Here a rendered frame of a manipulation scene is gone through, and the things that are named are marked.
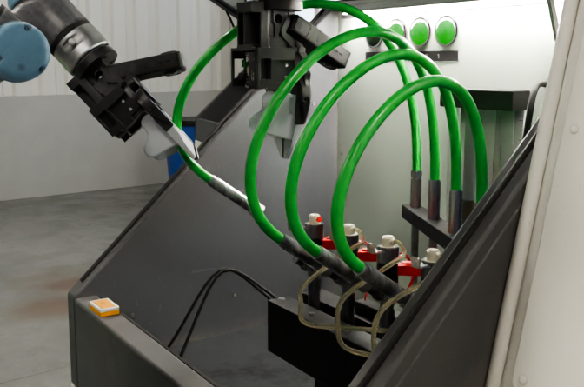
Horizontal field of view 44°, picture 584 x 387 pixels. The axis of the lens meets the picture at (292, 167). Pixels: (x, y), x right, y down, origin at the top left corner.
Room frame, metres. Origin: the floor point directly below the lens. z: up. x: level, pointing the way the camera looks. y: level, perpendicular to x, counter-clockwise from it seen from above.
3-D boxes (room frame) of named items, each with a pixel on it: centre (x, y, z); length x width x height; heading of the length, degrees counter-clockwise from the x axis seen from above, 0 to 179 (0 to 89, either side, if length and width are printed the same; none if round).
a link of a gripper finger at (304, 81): (0.99, -0.01, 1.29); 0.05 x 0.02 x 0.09; 34
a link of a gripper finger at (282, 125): (0.99, 0.02, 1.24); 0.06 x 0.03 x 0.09; 124
